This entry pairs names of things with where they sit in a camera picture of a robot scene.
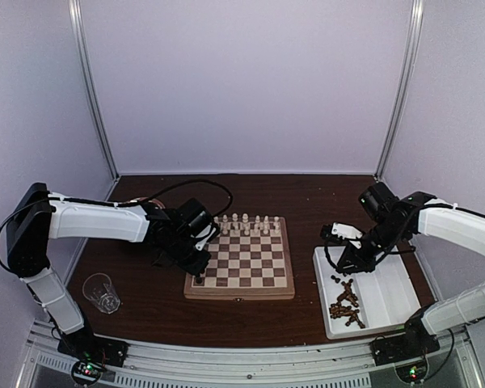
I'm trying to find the white plastic compartment tray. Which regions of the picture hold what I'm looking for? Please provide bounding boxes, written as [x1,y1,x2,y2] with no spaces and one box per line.
[313,247,420,340]

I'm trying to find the front aluminium rail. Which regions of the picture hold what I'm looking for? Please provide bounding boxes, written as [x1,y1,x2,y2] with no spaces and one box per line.
[12,320,485,387]

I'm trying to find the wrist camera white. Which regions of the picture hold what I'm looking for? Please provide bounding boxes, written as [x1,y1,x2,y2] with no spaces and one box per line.
[320,222,363,244]
[195,238,208,251]

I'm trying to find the wooden chess board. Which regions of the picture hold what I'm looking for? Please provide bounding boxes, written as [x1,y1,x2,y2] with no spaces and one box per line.
[183,217,295,301]

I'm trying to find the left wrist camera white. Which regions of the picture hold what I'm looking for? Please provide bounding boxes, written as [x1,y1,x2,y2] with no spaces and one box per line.
[195,238,208,251]

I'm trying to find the white chess pieces row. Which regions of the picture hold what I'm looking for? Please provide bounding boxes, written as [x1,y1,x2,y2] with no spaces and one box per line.
[213,213,284,237]

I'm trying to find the patterned ceramic plate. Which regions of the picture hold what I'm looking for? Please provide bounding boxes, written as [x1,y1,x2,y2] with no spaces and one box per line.
[124,196,165,209]

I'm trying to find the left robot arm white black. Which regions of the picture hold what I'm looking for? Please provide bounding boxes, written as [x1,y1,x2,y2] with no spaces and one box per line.
[0,183,220,359]

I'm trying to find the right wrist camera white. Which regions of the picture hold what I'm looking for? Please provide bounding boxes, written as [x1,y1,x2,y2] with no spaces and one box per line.
[320,222,363,244]

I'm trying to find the aluminium frame post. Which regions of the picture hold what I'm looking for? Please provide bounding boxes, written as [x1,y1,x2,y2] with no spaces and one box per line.
[68,0,120,181]
[373,0,424,181]

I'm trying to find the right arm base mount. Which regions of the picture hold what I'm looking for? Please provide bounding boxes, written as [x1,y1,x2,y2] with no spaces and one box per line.
[370,335,441,366]

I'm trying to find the left aluminium frame post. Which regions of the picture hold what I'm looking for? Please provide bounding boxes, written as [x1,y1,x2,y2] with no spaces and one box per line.
[68,0,120,181]

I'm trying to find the right aluminium frame post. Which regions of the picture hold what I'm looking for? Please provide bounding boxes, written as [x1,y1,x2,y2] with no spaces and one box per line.
[373,0,424,181]

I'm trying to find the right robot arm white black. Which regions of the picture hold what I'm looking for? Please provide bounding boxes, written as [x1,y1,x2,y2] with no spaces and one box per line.
[327,182,485,357]

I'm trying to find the clear drinking glass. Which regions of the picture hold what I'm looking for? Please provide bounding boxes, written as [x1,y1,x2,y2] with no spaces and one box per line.
[82,272,120,314]

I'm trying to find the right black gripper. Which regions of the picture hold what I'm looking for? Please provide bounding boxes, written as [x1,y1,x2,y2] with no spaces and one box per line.
[336,219,407,273]

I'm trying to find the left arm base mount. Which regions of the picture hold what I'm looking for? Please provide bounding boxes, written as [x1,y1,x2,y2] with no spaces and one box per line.
[57,325,129,367]

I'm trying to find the brown chess piece pile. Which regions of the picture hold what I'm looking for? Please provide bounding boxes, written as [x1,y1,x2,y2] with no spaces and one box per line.
[329,279,366,330]

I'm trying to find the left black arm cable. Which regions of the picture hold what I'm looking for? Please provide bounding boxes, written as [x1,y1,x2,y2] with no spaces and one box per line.
[0,179,234,276]

